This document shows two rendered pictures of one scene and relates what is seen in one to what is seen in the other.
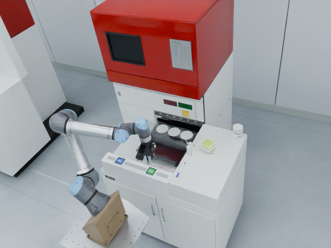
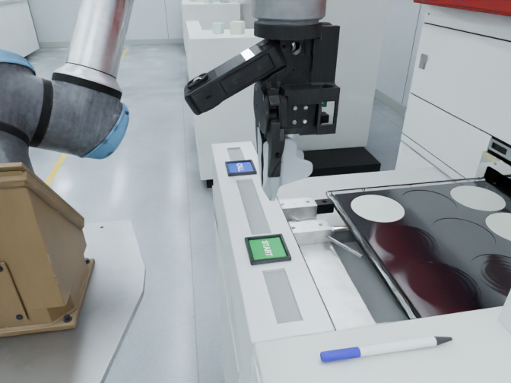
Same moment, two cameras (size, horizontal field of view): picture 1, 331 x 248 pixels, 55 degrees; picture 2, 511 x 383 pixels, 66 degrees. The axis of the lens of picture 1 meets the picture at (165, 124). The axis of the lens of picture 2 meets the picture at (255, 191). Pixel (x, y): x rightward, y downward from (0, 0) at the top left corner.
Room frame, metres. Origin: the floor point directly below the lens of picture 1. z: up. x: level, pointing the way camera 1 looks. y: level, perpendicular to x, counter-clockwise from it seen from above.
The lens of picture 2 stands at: (1.14, -0.16, 1.30)
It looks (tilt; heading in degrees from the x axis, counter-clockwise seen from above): 30 degrees down; 47
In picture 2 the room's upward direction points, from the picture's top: straight up
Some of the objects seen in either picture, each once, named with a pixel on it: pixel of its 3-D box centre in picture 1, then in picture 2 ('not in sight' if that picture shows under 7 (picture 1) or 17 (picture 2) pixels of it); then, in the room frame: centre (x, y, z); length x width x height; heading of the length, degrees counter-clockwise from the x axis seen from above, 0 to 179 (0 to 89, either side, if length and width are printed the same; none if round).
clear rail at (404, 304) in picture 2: (157, 157); (364, 246); (1.63, 0.10, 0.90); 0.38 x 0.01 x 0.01; 57
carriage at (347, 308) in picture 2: (154, 168); (318, 273); (1.55, 0.13, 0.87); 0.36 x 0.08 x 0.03; 57
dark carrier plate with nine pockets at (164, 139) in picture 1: (168, 140); (461, 235); (1.78, 0.00, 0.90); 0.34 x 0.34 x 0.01; 57
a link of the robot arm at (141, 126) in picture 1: (142, 127); not in sight; (1.46, 0.14, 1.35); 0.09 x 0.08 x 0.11; 83
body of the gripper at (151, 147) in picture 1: (147, 144); (292, 80); (1.47, 0.14, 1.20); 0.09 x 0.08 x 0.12; 148
